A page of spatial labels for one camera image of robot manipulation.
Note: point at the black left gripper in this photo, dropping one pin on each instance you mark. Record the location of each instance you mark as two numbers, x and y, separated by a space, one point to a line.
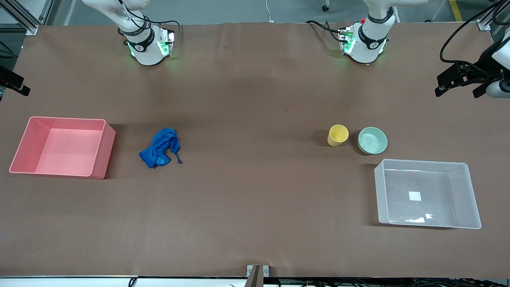
484 63

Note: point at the mint green bowl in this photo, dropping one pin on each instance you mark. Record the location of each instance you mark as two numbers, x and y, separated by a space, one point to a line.
372 140

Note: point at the yellow plastic cup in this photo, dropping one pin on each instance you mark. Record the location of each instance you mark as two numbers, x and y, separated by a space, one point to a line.
338 135

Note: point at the pink plastic box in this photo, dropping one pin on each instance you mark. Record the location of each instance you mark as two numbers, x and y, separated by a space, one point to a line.
63 146

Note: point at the clear plastic box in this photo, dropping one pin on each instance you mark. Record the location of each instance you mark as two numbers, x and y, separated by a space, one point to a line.
426 195

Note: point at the white square sticker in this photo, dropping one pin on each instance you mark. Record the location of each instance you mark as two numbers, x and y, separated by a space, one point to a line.
414 195

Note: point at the blue crumpled cloth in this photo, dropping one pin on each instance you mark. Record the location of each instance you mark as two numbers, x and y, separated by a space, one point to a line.
161 148

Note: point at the brown table cover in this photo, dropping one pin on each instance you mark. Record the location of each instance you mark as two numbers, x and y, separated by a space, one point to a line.
247 199

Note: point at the aluminium corner bracket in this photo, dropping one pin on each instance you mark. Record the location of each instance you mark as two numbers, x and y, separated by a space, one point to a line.
484 25

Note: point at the aluminium frame profile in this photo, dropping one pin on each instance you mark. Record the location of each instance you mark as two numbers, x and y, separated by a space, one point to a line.
24 18

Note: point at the metal table edge bracket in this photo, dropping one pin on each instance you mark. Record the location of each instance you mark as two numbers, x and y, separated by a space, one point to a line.
257 275

